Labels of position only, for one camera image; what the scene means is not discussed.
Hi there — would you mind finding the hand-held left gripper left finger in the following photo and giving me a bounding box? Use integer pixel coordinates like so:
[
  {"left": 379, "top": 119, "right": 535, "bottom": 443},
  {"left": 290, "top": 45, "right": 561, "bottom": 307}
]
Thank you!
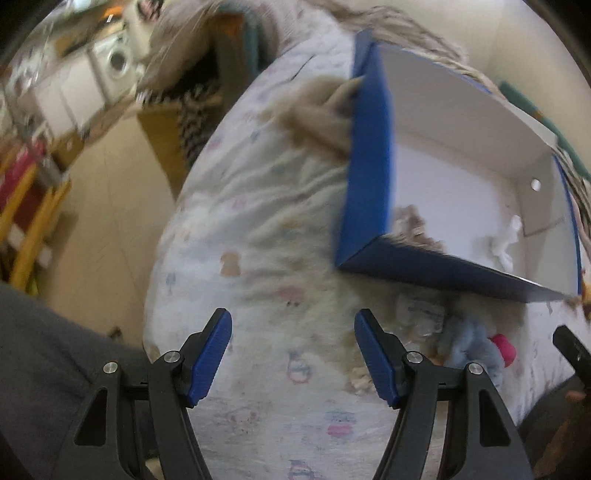
[{"left": 48, "top": 308, "right": 233, "bottom": 480}]

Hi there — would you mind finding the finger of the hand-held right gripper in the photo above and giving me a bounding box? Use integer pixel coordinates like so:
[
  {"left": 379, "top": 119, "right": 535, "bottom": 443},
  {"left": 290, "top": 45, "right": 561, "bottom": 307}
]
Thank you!
[{"left": 552, "top": 325, "right": 591, "bottom": 394}]

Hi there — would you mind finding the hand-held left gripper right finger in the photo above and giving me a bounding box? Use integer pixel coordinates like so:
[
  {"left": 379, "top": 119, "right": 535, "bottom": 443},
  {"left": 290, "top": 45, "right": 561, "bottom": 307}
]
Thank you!
[{"left": 354, "top": 308, "right": 534, "bottom": 480}]

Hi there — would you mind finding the light blue plush toy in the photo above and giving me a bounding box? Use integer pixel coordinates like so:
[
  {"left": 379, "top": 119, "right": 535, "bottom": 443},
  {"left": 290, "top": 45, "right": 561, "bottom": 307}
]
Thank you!
[{"left": 434, "top": 316, "right": 518, "bottom": 388}]

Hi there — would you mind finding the blue cardboard box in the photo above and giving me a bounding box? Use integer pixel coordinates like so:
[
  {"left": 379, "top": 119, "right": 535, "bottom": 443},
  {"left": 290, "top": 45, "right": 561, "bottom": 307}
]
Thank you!
[{"left": 335, "top": 29, "right": 583, "bottom": 304}]

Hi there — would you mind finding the clear plastic packet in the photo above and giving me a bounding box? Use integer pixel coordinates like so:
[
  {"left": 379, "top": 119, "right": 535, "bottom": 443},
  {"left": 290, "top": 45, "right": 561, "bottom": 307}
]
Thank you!
[{"left": 396, "top": 293, "right": 446, "bottom": 337}]

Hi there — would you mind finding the small white plush toy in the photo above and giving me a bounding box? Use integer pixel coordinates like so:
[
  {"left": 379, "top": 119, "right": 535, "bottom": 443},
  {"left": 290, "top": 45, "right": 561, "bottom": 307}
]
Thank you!
[{"left": 489, "top": 215, "right": 525, "bottom": 271}]

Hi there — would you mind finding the small beige plush toy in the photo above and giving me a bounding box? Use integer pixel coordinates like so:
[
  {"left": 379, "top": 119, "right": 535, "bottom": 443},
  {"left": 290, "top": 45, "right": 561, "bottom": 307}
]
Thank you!
[{"left": 390, "top": 204, "right": 451, "bottom": 254}]

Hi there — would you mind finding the printed white bed sheet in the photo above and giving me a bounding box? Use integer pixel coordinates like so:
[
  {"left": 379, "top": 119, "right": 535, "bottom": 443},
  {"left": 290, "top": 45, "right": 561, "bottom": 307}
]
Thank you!
[{"left": 142, "top": 9, "right": 583, "bottom": 480}]

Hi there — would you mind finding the person's grey trouser leg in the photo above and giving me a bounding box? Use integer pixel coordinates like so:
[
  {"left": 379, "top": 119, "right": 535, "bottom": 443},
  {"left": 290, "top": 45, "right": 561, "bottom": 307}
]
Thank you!
[{"left": 0, "top": 282, "right": 160, "bottom": 480}]

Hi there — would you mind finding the black white striped cloth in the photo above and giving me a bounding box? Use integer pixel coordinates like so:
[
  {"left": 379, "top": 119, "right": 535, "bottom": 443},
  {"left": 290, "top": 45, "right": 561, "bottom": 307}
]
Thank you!
[{"left": 139, "top": 83, "right": 222, "bottom": 169}]

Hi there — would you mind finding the white washing machine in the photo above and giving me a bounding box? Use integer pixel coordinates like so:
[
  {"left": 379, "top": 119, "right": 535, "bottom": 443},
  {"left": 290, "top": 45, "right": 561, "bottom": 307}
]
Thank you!
[{"left": 90, "top": 34, "right": 139, "bottom": 104}]

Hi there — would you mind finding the wooden bed frame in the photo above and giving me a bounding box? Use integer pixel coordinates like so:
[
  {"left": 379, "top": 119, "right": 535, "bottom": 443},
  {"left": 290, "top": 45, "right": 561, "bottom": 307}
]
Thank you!
[{"left": 136, "top": 13, "right": 247, "bottom": 201}]

